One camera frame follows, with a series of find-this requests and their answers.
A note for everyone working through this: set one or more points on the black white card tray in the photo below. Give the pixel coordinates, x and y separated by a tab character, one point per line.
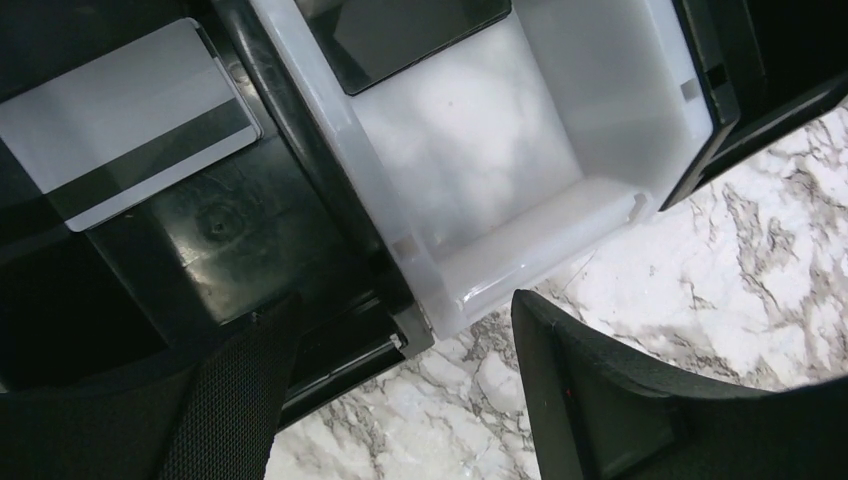
411	210

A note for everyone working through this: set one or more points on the white magnetic stripe card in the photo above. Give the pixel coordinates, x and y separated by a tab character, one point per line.
115	131

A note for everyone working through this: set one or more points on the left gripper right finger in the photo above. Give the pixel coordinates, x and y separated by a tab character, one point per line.
600	409

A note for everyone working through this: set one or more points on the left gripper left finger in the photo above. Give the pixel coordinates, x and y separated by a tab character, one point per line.
205	410

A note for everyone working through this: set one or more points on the black credit card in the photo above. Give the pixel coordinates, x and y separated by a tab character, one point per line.
368	41

